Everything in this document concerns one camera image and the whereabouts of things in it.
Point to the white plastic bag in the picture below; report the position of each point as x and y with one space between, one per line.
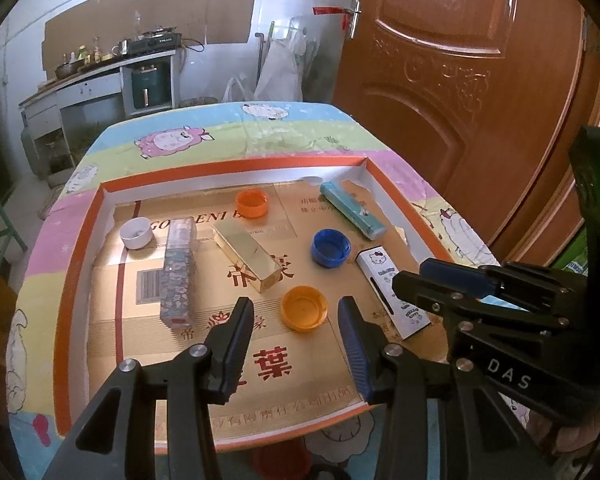
280 70

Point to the clear patterned box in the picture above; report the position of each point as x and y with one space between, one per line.
178 280

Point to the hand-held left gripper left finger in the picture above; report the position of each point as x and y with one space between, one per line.
237 345

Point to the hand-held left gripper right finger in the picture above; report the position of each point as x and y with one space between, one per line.
352 350

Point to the orange rimmed cardboard tray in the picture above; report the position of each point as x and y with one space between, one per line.
140 345

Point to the small metal pot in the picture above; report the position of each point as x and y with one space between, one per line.
121 48

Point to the teal tube box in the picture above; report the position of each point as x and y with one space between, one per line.
352 210

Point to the green carton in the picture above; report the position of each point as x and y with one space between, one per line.
572 255

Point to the light orange bottle cap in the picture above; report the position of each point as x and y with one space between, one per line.
304 310

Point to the blue bottle cap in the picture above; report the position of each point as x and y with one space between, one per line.
330 249

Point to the black gas stove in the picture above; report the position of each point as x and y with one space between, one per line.
155 42

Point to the shiny gold box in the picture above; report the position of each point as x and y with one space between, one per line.
245 252

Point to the deep orange bottle cap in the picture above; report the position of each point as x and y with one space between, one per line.
252 204

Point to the teal air fryer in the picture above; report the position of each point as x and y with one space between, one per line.
151 85

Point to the metal wok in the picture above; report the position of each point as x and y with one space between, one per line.
71 69

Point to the cartoon sheep printed blanket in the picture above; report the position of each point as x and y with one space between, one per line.
280 130

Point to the grey kitchen counter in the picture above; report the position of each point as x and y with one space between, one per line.
85 90

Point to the white bottle cap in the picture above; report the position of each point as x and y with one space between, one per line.
135 235

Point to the cardboard sheets on wall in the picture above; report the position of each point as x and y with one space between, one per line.
180 10

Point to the white cartoon printed box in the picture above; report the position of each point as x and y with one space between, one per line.
375 270

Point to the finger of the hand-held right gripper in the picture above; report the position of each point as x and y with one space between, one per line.
455 276
420 290

